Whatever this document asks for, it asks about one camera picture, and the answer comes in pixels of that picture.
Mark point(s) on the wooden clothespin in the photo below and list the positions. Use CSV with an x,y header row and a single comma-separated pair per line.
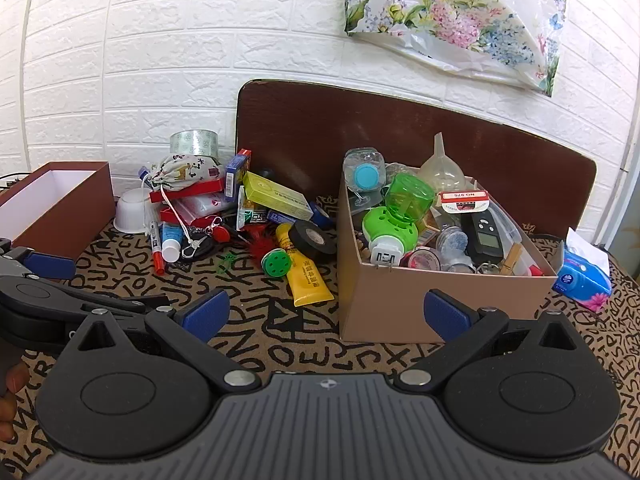
x,y
510,260

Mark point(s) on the white plastic bowl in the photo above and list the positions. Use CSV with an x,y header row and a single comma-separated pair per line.
x,y
131,210

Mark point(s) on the brown wooden board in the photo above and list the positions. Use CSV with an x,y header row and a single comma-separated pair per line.
x,y
310,130

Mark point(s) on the green round cap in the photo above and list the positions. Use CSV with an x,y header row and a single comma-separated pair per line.
x,y
276,263

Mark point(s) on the red feather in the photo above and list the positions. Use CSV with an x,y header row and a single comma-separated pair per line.
x,y
255,245

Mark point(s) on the clear bottle with blue cap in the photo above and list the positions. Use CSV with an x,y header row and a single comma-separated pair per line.
x,y
367,176

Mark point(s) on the pink round jar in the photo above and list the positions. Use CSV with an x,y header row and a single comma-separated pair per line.
x,y
420,260

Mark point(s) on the red flat box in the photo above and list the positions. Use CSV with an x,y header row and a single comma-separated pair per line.
x,y
202,188

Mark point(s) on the blue tissue pack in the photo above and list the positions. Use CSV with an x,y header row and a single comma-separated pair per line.
x,y
582,275

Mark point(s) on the yellow tube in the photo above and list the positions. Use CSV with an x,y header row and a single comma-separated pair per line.
x,y
307,280

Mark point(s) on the blue tape roll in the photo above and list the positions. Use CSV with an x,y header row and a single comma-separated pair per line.
x,y
320,217

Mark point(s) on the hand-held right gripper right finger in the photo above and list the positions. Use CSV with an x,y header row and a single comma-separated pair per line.
x,y
447,312

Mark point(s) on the green plug-in repellent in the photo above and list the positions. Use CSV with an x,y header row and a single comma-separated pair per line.
x,y
390,225

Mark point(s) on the black tape roll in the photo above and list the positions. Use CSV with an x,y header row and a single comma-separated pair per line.
x,y
300,248

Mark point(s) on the yellow-green carton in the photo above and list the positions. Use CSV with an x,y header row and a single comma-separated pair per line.
x,y
275,192

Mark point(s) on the clear zip bag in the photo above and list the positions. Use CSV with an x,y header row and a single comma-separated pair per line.
x,y
200,205

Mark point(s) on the dark red box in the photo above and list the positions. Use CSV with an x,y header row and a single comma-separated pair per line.
x,y
55,220

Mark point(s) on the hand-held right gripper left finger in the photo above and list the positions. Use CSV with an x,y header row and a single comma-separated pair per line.
x,y
207,312

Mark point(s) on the red and white label box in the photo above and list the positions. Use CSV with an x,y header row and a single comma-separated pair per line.
x,y
462,202

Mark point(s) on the blue card box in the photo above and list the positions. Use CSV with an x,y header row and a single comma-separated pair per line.
x,y
235,172

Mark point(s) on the floral plastic bag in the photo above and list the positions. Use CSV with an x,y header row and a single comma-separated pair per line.
x,y
450,15

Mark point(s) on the green sachet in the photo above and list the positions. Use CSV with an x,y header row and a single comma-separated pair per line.
x,y
247,217

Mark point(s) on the black handheld device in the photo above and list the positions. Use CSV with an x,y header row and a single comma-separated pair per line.
x,y
485,240

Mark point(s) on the clear tape roll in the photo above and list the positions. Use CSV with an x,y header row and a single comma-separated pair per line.
x,y
192,142

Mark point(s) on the clear plastic funnel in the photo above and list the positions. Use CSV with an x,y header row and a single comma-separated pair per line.
x,y
442,172

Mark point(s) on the red marker pen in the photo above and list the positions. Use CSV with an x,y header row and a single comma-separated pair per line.
x,y
156,250

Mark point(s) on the person's left hand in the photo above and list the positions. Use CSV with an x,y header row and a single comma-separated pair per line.
x,y
12,380

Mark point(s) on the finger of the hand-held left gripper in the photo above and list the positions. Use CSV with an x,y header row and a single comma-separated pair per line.
x,y
47,265
135,302

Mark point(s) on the tan cardboard box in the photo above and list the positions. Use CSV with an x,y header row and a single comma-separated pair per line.
x,y
390,305

